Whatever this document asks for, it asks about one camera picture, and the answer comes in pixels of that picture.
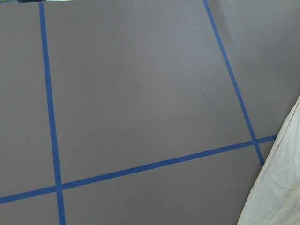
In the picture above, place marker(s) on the beige long-sleeve printed shirt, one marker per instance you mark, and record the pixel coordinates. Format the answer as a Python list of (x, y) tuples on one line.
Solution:
[(275, 196)]

